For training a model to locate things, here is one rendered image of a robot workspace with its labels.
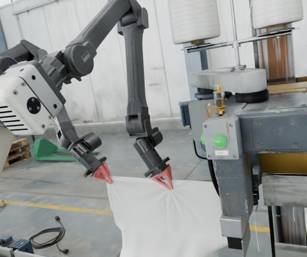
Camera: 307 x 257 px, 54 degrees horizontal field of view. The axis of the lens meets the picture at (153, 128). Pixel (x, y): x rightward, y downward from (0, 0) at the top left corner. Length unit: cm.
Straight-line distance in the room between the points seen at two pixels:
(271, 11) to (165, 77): 557
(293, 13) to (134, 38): 49
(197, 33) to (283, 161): 50
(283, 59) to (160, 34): 538
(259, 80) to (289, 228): 75
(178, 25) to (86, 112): 685
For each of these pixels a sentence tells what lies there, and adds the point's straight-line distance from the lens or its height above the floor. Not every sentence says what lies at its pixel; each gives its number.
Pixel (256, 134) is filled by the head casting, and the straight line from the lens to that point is 73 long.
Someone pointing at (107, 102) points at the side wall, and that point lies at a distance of 732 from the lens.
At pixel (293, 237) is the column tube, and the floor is 70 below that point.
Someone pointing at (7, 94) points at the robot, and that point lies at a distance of 64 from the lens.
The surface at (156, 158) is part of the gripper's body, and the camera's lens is 101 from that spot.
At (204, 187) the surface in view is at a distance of 101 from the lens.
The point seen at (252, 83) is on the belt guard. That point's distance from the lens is 82.
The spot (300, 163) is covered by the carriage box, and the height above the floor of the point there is 110.
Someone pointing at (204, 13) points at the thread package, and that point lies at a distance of 102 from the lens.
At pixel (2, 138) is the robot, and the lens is 80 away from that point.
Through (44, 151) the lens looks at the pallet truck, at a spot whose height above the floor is 16.
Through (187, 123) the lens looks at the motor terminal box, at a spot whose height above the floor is 123.
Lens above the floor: 148
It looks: 12 degrees down
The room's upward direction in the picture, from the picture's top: 10 degrees counter-clockwise
